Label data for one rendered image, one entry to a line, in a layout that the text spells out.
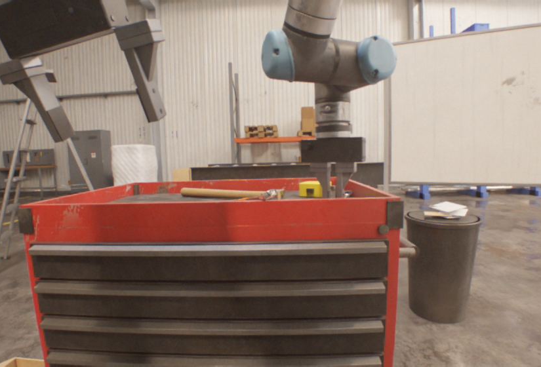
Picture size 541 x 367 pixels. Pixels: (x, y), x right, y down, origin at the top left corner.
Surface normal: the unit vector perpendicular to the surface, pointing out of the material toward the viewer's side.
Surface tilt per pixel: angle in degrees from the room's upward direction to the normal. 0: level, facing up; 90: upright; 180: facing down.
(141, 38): 113
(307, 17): 124
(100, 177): 90
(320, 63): 118
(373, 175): 90
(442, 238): 94
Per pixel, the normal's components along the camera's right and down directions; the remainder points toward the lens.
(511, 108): -0.44, 0.11
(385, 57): 0.35, 0.09
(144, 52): -0.05, 0.49
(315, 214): -0.03, 0.10
